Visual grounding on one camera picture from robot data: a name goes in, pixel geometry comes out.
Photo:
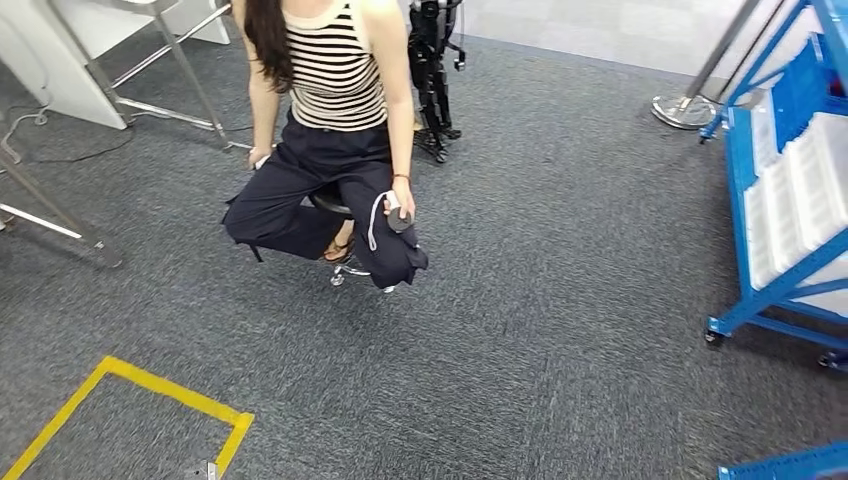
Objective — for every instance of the person's left hand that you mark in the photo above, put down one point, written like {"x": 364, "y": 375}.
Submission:
{"x": 405, "y": 195}

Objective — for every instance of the person's right hand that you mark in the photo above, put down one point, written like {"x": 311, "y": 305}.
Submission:
{"x": 255, "y": 158}

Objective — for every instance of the grey handheld controller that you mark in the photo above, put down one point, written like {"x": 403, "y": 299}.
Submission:
{"x": 399, "y": 220}

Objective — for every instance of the blue metal shelf rack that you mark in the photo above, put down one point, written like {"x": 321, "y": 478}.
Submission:
{"x": 788, "y": 464}
{"x": 742, "y": 218}

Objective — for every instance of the black swivel stool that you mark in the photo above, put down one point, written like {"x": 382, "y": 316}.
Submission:
{"x": 328, "y": 204}

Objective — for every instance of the person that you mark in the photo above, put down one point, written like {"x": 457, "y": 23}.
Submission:
{"x": 331, "y": 79}

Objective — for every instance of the black equipment stand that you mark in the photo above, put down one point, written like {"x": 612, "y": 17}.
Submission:
{"x": 434, "y": 73}

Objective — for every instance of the white plastic storage bin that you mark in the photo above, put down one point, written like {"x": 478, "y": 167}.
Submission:
{"x": 795, "y": 199}

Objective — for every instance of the blue plastic bin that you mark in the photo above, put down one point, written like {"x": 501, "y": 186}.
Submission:
{"x": 802, "y": 86}

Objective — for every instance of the chrome stanchion post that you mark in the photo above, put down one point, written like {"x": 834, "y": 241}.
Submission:
{"x": 686, "y": 109}

